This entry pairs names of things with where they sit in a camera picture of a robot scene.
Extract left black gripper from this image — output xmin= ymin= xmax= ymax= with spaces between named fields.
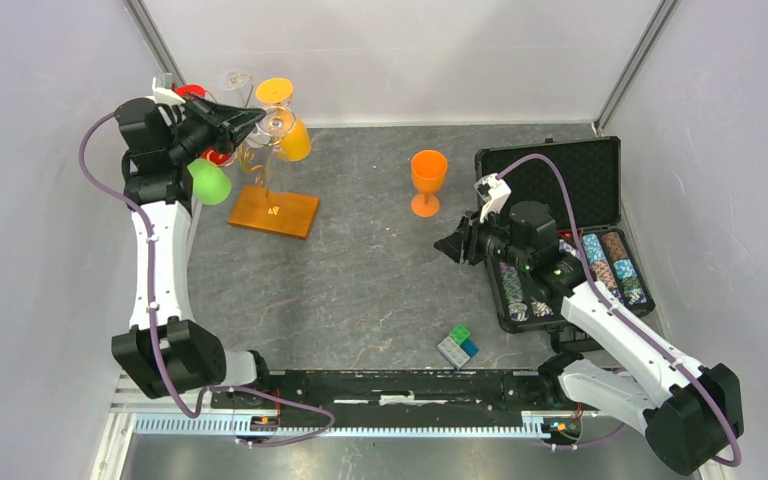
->
xmin=165 ymin=93 xmax=266 ymax=166

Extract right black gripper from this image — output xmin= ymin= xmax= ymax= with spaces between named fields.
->
xmin=433 ymin=203 xmax=531 ymax=271

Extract clear champagne flute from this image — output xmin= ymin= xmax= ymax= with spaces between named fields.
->
xmin=253 ymin=105 xmax=296 ymax=194

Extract green plastic wine glass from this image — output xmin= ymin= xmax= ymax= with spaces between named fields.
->
xmin=187 ymin=158 xmax=232 ymax=206

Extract orange plastic wine glass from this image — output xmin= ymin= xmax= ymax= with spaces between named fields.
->
xmin=411 ymin=150 xmax=448 ymax=218

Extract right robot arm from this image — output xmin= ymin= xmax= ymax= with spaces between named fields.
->
xmin=434 ymin=202 xmax=744 ymax=475

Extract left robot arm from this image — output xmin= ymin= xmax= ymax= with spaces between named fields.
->
xmin=111 ymin=95 xmax=274 ymax=408

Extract red plastic wine glass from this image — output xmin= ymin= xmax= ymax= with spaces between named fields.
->
xmin=174 ymin=84 xmax=233 ymax=168

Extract clear wine glass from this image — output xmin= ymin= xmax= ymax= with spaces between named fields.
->
xmin=217 ymin=69 xmax=255 ymax=107

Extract yellow plastic wine glass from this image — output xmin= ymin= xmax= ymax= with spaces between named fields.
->
xmin=255 ymin=77 xmax=312 ymax=162

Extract toy brick block stack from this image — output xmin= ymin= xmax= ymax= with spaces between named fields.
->
xmin=437 ymin=325 xmax=479 ymax=370

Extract black poker chip case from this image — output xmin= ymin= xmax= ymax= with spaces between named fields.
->
xmin=474 ymin=136 xmax=656 ymax=335

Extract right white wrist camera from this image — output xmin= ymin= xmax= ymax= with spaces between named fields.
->
xmin=474 ymin=174 xmax=511 ymax=223

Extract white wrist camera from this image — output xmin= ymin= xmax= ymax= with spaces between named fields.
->
xmin=474 ymin=174 xmax=511 ymax=223
xmin=151 ymin=72 xmax=185 ymax=106

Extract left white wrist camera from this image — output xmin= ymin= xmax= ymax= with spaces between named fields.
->
xmin=151 ymin=72 xmax=185 ymax=106

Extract gold wire glass rack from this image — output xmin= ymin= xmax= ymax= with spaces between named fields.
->
xmin=228 ymin=82 xmax=320 ymax=240

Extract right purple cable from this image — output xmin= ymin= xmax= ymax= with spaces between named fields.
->
xmin=497 ymin=153 xmax=744 ymax=468

